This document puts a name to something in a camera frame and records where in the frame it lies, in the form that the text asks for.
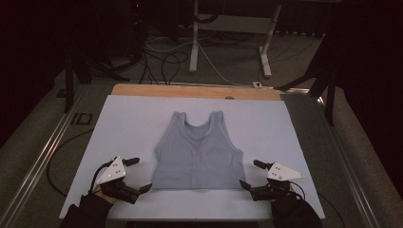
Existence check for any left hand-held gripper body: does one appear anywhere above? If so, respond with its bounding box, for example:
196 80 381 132
94 156 142 205

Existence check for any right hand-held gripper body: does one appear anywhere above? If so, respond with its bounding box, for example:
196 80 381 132
250 161 305 202

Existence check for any grey-blue tank top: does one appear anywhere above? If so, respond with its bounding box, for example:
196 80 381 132
151 110 247 191

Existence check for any person's right hand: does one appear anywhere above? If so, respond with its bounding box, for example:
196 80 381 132
278 184 302 202

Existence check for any person's left hand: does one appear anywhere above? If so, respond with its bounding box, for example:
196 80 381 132
94 184 120 205

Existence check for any white table mat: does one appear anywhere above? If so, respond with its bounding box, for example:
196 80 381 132
58 94 326 221

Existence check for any black tripod stand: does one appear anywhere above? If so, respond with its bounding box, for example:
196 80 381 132
275 29 339 127
56 44 131 114

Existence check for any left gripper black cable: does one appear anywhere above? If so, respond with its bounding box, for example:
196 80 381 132
47 127 116 197

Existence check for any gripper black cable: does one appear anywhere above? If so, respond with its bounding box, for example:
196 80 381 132
47 127 116 197
289 180 347 228

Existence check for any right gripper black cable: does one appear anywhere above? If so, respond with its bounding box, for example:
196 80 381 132
289 180 347 228

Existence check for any metal floor rail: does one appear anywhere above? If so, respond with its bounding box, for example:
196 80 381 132
316 96 382 228
0 85 87 228

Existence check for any black looped floor cable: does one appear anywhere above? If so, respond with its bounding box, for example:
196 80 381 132
138 49 190 86

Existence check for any white floor cable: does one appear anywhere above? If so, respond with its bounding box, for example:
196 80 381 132
144 37 255 87

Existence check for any white desk frame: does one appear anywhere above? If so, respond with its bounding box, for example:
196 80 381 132
188 0 282 80

